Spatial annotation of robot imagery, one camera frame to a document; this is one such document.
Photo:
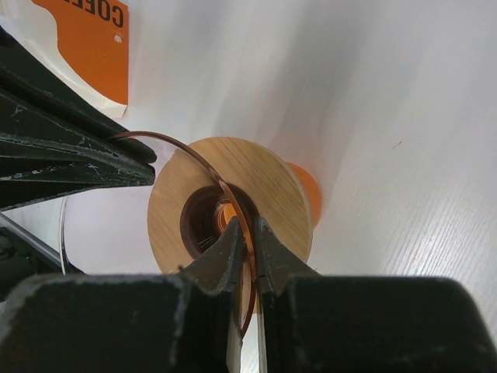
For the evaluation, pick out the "orange glass coffee carafe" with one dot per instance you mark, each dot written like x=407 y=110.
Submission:
x=312 y=191

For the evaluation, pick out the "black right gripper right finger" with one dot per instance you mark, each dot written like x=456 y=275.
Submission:
x=310 y=322

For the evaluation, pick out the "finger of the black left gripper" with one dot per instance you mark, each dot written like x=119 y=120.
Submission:
x=124 y=161

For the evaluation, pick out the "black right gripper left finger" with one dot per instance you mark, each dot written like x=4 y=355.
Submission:
x=185 y=322

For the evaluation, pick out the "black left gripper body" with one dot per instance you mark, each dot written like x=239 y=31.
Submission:
x=47 y=130

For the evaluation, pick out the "clear pink glass dripper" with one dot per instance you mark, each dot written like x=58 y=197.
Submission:
x=161 y=228

